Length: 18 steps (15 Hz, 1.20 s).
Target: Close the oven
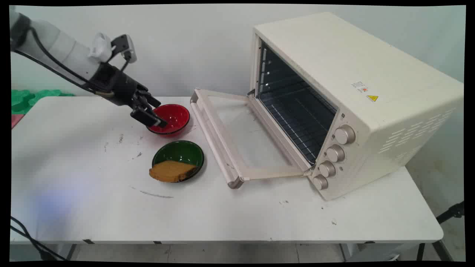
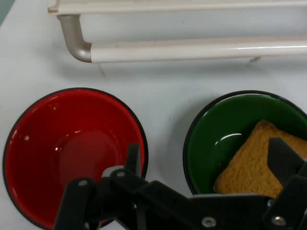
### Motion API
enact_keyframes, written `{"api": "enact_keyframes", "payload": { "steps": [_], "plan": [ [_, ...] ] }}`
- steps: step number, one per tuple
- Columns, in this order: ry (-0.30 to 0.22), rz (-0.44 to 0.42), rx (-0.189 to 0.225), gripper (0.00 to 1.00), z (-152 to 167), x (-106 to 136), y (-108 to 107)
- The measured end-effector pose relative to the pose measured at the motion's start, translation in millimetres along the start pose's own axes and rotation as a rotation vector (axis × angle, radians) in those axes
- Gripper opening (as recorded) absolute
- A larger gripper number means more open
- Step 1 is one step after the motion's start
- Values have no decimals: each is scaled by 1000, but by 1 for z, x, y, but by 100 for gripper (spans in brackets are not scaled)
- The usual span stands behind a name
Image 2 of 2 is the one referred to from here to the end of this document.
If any white rack with beige elbow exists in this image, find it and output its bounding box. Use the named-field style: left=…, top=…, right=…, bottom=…
left=47, top=0, right=307, bottom=64

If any green bowl with black rim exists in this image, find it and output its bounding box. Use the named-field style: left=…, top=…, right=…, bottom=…
left=182, top=90, right=307, bottom=197

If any brown toast slice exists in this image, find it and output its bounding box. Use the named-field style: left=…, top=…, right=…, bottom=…
left=213, top=119, right=307, bottom=199

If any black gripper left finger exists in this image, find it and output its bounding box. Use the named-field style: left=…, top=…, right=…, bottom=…
left=53, top=143, right=154, bottom=230

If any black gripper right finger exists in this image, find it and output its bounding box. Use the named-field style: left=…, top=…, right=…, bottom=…
left=262, top=137, right=307, bottom=230

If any red bowl with black rim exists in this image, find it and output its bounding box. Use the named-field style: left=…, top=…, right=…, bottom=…
left=2, top=87, right=149, bottom=229

